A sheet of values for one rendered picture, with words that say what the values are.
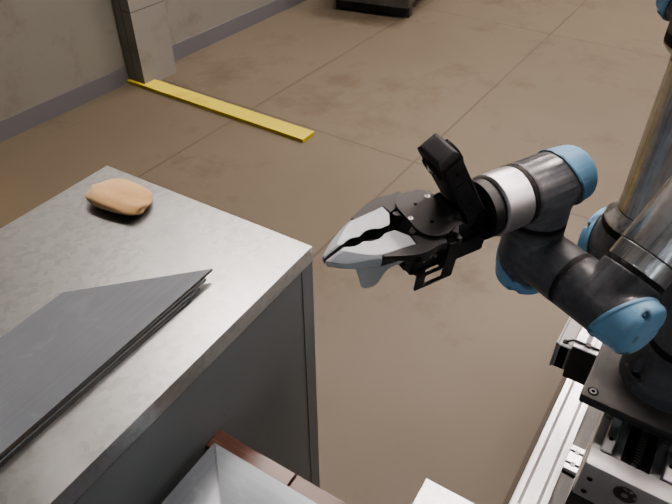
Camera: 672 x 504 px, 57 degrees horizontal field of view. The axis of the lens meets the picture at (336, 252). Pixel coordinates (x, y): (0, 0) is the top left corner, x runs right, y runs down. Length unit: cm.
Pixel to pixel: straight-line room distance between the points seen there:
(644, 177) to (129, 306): 86
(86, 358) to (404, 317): 171
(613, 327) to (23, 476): 81
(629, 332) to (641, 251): 9
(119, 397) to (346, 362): 147
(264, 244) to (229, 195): 205
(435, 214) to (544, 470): 140
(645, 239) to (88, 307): 89
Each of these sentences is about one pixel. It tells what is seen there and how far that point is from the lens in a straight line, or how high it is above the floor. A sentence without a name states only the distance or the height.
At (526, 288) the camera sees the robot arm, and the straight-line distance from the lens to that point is 84.
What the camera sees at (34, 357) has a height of 107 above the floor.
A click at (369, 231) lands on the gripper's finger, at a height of 146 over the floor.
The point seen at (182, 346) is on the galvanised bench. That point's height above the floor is 105.
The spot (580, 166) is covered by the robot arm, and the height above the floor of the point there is 146.
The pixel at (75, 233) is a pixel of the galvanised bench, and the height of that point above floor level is 105.
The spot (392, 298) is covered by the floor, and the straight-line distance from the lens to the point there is 267.
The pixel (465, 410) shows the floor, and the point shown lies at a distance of 232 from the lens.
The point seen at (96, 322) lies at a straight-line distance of 115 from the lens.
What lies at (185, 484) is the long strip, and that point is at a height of 87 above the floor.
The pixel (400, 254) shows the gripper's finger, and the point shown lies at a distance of 61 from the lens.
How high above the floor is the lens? 185
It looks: 40 degrees down
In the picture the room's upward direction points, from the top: straight up
